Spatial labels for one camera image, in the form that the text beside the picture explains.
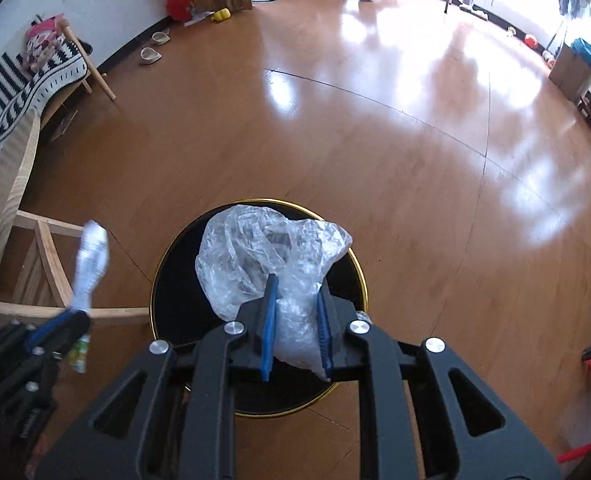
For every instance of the white wrapper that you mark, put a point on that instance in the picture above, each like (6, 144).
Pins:
(92, 255)

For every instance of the blue plastic bag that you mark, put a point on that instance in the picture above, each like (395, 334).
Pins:
(588, 54)

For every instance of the wooden chair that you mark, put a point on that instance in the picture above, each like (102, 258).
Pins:
(5, 200)

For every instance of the white paper sheet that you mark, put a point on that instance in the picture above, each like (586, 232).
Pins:
(199, 17)

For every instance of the black gold-rimmed trash bin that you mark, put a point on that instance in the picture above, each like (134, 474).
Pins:
(175, 285)

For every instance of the cardboard box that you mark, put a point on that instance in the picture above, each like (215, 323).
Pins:
(568, 75)

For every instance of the white slipper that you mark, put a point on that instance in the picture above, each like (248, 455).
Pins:
(473, 10)

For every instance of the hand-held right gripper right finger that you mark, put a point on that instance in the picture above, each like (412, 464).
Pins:
(324, 332)

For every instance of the beige slipper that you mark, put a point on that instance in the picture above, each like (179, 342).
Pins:
(150, 56)
(161, 38)

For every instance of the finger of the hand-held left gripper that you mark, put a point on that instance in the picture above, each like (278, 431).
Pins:
(50, 329)

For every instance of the red bag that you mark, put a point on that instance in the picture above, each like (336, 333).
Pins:
(179, 4)

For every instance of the pink plush doll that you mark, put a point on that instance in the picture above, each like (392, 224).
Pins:
(42, 40)

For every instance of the wooden bench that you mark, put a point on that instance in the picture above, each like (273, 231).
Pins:
(95, 71)

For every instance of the clear plastic bag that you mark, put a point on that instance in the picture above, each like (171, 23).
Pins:
(245, 250)

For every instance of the small red toy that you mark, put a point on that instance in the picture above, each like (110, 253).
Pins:
(531, 40)

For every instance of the yellow toy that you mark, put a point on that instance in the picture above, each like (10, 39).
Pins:
(221, 15)

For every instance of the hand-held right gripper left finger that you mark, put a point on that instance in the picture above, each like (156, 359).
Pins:
(268, 330)

